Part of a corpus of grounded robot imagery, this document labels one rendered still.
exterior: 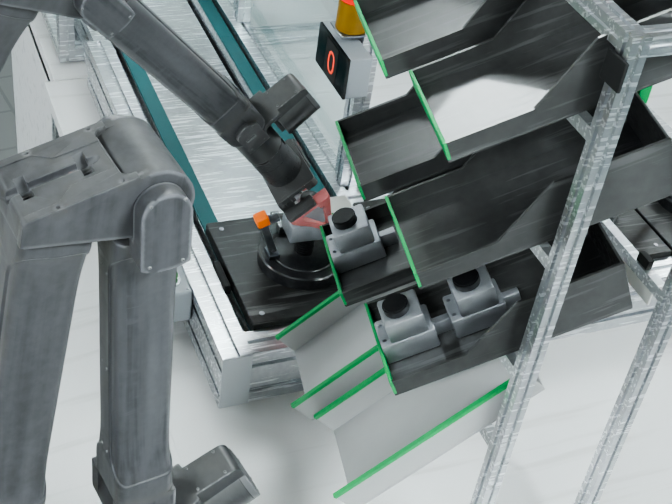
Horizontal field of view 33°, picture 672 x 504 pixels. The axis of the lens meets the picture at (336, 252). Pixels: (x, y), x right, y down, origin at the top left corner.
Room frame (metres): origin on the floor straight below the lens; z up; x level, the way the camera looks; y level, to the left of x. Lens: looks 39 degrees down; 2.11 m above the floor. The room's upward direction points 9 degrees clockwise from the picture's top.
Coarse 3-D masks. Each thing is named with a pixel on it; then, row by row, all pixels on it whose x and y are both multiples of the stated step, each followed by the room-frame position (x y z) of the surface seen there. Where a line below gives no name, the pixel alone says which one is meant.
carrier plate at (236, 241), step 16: (208, 224) 1.41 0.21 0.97; (224, 224) 1.42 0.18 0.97; (240, 224) 1.42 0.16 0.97; (272, 224) 1.44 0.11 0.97; (224, 240) 1.38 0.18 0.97; (240, 240) 1.38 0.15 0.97; (256, 240) 1.39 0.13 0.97; (224, 256) 1.34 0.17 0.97; (240, 256) 1.34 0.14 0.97; (256, 256) 1.35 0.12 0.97; (240, 272) 1.31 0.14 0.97; (256, 272) 1.31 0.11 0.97; (240, 288) 1.27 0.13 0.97; (256, 288) 1.28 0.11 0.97; (272, 288) 1.28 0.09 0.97; (288, 288) 1.29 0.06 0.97; (336, 288) 1.31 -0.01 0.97; (240, 304) 1.25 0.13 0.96; (256, 304) 1.24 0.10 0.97; (272, 304) 1.25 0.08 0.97; (288, 304) 1.25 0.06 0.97; (304, 304) 1.26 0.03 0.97; (256, 320) 1.21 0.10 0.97; (272, 320) 1.21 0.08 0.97; (288, 320) 1.22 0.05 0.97
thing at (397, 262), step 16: (432, 176) 1.19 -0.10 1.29; (368, 208) 1.16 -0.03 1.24; (384, 208) 1.17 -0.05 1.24; (384, 224) 1.15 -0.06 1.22; (400, 240) 1.12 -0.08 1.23; (400, 256) 1.09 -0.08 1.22; (336, 272) 1.07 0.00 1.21; (352, 272) 1.08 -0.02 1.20; (368, 272) 1.08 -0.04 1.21; (384, 272) 1.07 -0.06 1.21; (400, 272) 1.05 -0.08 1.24; (352, 288) 1.03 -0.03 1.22; (368, 288) 1.03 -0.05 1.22; (384, 288) 1.04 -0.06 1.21; (352, 304) 1.03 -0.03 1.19
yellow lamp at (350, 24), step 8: (344, 8) 1.56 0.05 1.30; (352, 8) 1.56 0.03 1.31; (336, 16) 1.58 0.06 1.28; (344, 16) 1.56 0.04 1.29; (352, 16) 1.56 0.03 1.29; (336, 24) 1.57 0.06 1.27; (344, 24) 1.56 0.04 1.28; (352, 24) 1.56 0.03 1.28; (360, 24) 1.56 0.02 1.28; (344, 32) 1.56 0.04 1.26; (352, 32) 1.56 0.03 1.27; (360, 32) 1.56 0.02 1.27
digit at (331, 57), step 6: (330, 42) 1.58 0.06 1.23; (330, 48) 1.58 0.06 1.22; (336, 48) 1.56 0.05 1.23; (330, 54) 1.58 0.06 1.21; (336, 54) 1.56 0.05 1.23; (324, 60) 1.59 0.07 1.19; (330, 60) 1.57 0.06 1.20; (336, 60) 1.55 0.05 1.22; (324, 66) 1.59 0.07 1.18; (330, 66) 1.57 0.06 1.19; (336, 66) 1.55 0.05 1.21; (330, 72) 1.57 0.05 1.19; (330, 78) 1.56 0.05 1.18
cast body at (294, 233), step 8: (304, 192) 1.37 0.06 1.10; (312, 192) 1.37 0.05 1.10; (296, 200) 1.36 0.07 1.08; (320, 208) 1.35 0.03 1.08; (312, 216) 1.34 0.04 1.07; (320, 216) 1.34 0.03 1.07; (288, 224) 1.34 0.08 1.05; (288, 232) 1.34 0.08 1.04; (296, 232) 1.33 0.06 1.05; (304, 232) 1.34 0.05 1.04; (312, 232) 1.34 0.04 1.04; (320, 232) 1.35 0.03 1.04; (296, 240) 1.33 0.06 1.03; (304, 240) 1.34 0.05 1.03
